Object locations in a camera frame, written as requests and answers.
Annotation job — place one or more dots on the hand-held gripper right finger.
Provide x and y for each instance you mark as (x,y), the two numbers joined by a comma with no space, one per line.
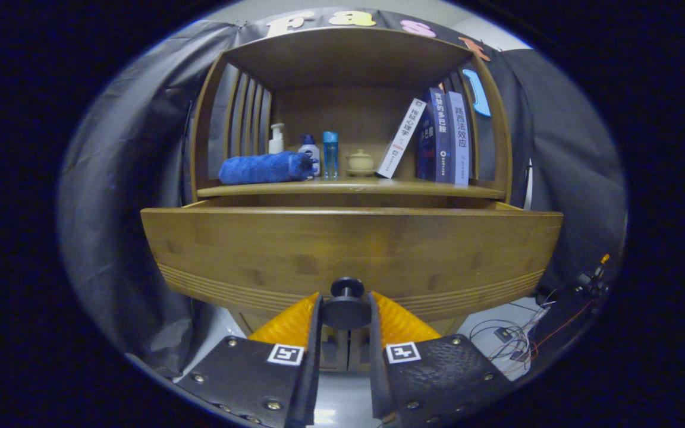
(377,368)

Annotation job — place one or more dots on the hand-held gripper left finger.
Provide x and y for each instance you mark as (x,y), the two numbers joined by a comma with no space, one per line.
(313,368)

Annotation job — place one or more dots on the wooden drawer with black knob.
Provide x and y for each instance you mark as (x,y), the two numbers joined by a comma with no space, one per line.
(348,249)

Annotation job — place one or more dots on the wooden cabinet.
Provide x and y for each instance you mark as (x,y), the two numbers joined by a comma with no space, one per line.
(348,59)

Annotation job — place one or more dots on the beige lidded teacup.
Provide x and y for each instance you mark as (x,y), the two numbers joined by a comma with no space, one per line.
(360,162)

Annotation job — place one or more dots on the rolled blue towel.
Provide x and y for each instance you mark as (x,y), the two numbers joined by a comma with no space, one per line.
(259,168)

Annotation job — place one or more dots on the clear blue bottle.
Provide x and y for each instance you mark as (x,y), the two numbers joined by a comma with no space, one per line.
(330,157)

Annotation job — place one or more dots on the white bottle with blue cap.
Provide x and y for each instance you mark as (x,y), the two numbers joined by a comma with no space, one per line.
(310,148)

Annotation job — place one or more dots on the white pump bottle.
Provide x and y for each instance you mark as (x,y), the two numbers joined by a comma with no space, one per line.
(276,144)

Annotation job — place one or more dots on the black device with orange tip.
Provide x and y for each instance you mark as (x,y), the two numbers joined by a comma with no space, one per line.
(589,282)

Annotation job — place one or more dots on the white book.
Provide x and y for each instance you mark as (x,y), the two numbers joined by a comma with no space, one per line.
(402,138)

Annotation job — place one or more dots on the dark blue book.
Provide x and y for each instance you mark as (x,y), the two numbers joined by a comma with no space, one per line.
(437,137)

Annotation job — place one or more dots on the light blue book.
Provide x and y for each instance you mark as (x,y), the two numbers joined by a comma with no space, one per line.
(460,142)

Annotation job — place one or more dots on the black backdrop cloth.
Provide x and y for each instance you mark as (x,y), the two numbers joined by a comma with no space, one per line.
(128,178)

